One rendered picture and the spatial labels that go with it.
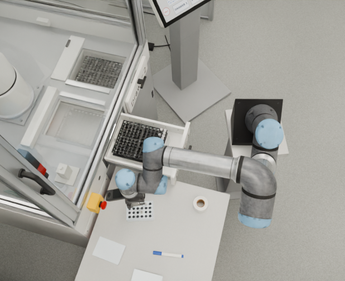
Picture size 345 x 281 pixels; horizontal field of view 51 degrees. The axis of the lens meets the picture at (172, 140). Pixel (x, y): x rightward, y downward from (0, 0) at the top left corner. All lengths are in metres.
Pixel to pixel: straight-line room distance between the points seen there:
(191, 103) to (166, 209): 1.24
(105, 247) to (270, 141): 0.87
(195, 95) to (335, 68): 1.16
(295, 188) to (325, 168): 0.27
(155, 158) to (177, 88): 1.62
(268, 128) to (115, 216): 0.81
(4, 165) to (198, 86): 2.09
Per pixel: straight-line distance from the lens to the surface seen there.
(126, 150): 1.72
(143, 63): 1.94
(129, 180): 1.36
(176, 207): 1.76
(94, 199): 1.66
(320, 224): 2.67
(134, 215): 1.73
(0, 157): 0.98
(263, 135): 1.60
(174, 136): 1.80
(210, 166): 1.26
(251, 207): 1.28
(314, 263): 2.61
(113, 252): 1.73
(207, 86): 2.90
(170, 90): 2.87
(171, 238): 1.73
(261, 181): 1.23
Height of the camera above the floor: 2.46
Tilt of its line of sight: 65 degrees down
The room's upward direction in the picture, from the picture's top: 5 degrees counter-clockwise
